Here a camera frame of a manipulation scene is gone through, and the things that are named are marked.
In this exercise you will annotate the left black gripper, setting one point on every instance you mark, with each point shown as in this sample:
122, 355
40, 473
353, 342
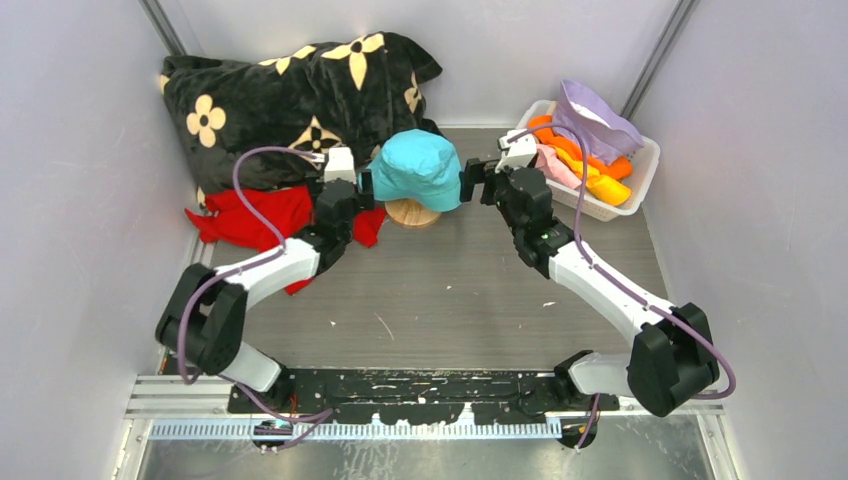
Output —
361, 183

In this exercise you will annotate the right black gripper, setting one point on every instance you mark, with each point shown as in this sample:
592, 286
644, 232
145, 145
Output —
486, 183

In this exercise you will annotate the wooden hat stand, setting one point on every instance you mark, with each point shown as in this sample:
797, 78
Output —
410, 214

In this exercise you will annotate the turquoise bucket hat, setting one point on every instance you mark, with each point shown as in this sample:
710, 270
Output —
418, 165

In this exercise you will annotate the lavender bucket hat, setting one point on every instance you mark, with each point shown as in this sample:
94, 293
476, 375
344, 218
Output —
604, 132

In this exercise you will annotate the orange bucket hat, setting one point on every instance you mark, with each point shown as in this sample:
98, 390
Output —
618, 168

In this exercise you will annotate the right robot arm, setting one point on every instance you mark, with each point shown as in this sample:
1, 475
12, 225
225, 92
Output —
671, 360

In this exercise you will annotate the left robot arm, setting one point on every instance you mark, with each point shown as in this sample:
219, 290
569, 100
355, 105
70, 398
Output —
203, 322

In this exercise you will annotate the red cloth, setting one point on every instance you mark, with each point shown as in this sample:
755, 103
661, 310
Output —
230, 221

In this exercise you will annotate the pink bucket hat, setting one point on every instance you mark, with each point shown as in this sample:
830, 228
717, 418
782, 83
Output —
554, 168

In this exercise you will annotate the black floral plush pillow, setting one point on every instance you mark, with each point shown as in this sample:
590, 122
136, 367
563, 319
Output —
354, 94

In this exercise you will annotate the yellow bucket hat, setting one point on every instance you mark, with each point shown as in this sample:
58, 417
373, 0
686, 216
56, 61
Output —
604, 187

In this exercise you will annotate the white plastic basket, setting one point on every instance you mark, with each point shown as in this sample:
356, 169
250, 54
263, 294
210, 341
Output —
645, 162

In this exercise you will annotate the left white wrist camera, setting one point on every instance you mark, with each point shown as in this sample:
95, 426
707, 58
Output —
337, 163

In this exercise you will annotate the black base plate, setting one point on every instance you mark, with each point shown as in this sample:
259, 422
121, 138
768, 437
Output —
427, 397

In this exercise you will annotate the aluminium rail frame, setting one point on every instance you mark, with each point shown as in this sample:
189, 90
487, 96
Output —
215, 409

